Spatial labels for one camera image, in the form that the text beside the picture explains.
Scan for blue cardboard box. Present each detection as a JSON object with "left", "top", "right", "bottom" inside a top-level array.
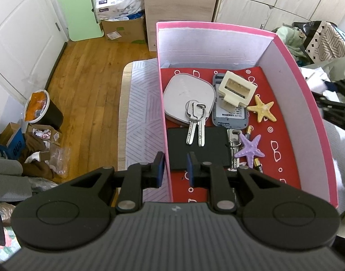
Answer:
[{"left": 0, "top": 123, "right": 27, "bottom": 160}]

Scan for olive green jacket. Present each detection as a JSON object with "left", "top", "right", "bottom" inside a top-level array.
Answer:
[{"left": 299, "top": 58, "right": 345, "bottom": 85}]

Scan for yellow starfish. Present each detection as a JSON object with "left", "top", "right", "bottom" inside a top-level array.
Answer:
[{"left": 246, "top": 94, "right": 277, "bottom": 123}]

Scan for brown box with scraps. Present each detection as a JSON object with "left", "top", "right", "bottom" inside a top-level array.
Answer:
[{"left": 26, "top": 127, "right": 63, "bottom": 147}]

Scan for red printed cloth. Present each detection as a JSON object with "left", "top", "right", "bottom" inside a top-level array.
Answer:
[{"left": 161, "top": 67, "right": 303, "bottom": 204}]

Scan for pale green cloth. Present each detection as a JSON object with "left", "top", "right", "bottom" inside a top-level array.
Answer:
[{"left": 275, "top": 25, "right": 307, "bottom": 60}]

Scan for rounded compact case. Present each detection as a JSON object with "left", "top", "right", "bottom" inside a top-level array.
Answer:
[{"left": 163, "top": 73, "right": 215, "bottom": 126}]

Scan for floral cloth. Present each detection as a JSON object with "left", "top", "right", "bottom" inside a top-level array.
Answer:
[{"left": 0, "top": 229, "right": 21, "bottom": 260}]

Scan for black power bank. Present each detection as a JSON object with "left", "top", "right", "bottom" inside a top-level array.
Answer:
[{"left": 167, "top": 126, "right": 231, "bottom": 171}]

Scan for geometric patterned bag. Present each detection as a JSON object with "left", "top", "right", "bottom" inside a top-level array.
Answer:
[{"left": 292, "top": 20, "right": 345, "bottom": 63}]

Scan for purple starfish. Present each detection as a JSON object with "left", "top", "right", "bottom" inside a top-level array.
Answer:
[{"left": 234, "top": 134, "right": 266, "bottom": 161}]

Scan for cream plastic clip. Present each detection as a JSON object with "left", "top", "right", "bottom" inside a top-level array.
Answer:
[{"left": 218, "top": 71, "right": 258, "bottom": 113}]

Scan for grey chair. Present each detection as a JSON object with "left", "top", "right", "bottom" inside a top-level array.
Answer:
[{"left": 0, "top": 157, "right": 60, "bottom": 201}]

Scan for wooden bookshelf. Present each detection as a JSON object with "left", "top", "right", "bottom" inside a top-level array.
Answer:
[{"left": 143, "top": 0, "right": 219, "bottom": 52}]

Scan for brown cardboard box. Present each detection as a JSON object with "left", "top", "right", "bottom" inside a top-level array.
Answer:
[{"left": 101, "top": 15, "right": 147, "bottom": 44}]

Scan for pink cardboard box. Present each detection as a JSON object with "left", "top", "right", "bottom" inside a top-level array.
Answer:
[{"left": 156, "top": 21, "right": 339, "bottom": 208}]

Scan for white pocket router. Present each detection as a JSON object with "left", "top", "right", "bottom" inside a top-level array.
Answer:
[{"left": 211, "top": 73, "right": 249, "bottom": 129}]

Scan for clear plastic bag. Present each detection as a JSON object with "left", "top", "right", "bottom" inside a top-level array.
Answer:
[{"left": 45, "top": 145, "right": 70, "bottom": 178}]

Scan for silver keys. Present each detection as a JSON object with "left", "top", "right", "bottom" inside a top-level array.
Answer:
[
  {"left": 185, "top": 100, "right": 208, "bottom": 147},
  {"left": 227, "top": 128, "right": 243, "bottom": 170}
]

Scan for white tissue pack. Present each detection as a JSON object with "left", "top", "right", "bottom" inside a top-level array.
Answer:
[{"left": 95, "top": 0, "right": 146, "bottom": 21}]

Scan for white patterned tablecloth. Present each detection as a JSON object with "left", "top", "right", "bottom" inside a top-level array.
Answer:
[{"left": 124, "top": 59, "right": 345, "bottom": 212}]

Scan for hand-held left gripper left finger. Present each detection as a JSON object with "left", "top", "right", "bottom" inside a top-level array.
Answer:
[{"left": 58, "top": 151, "right": 165, "bottom": 213}]

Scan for white door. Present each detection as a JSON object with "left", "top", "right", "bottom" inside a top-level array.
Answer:
[{"left": 0, "top": 0, "right": 67, "bottom": 102}]

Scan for trash bin with orange bag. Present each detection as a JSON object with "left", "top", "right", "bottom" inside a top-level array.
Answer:
[{"left": 24, "top": 89, "right": 64, "bottom": 130}]

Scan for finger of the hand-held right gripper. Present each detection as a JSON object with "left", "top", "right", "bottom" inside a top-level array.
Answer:
[{"left": 314, "top": 79, "right": 345, "bottom": 134}]

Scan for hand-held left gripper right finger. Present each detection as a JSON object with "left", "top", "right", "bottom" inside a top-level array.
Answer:
[{"left": 187, "top": 151, "right": 290, "bottom": 213}]

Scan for brown cloth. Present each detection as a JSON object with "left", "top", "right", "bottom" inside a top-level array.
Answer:
[{"left": 20, "top": 134, "right": 58, "bottom": 180}]

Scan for green folding table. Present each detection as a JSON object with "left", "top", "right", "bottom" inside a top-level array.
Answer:
[{"left": 56, "top": 0, "right": 103, "bottom": 42}]

